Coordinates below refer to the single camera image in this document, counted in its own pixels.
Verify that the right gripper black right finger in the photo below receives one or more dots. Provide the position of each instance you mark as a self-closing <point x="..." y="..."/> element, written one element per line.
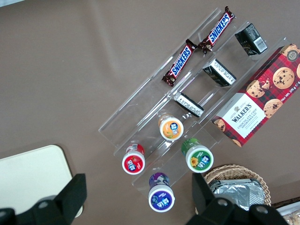
<point x="204" y="199"/>

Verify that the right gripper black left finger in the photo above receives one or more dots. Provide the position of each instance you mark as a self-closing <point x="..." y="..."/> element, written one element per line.
<point x="70" y="199"/>

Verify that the light woven wicker basket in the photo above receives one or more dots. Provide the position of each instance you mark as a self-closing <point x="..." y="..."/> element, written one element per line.
<point x="236" y="171"/>

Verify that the cream rectangular serving tray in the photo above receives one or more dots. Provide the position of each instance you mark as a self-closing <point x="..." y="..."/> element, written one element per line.
<point x="30" y="173"/>

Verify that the aluminium foil container stack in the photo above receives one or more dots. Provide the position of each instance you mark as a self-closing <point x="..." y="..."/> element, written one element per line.
<point x="239" y="192"/>

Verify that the green lid gum jar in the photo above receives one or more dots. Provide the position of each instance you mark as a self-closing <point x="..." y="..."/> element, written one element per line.
<point x="199" y="159"/>

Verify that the purple lid gum jar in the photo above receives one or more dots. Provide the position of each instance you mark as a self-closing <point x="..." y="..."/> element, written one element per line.
<point x="161" y="199"/>

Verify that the red lid gum jar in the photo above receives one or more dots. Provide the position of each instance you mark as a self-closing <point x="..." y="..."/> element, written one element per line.
<point x="133" y="162"/>

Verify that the orange lid gum jar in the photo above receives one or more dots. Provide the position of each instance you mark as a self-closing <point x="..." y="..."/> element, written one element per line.
<point x="171" y="129"/>

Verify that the white plastic snack bin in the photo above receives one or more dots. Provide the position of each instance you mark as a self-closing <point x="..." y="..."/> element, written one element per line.
<point x="290" y="211"/>

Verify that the small black carton box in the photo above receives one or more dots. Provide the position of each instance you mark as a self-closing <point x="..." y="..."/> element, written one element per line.
<point x="250" y="38"/>
<point x="188" y="105"/>
<point x="219" y="72"/>

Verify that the Walkers shortbread red tartan box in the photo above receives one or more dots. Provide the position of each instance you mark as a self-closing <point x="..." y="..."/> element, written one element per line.
<point x="257" y="98"/>

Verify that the clear acrylic stepped display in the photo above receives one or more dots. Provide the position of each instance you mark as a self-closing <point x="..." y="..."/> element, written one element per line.
<point x="145" y="98"/>

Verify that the Snickers chocolate bar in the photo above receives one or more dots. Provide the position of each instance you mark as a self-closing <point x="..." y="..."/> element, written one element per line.
<point x="218" y="28"/>
<point x="179" y="63"/>

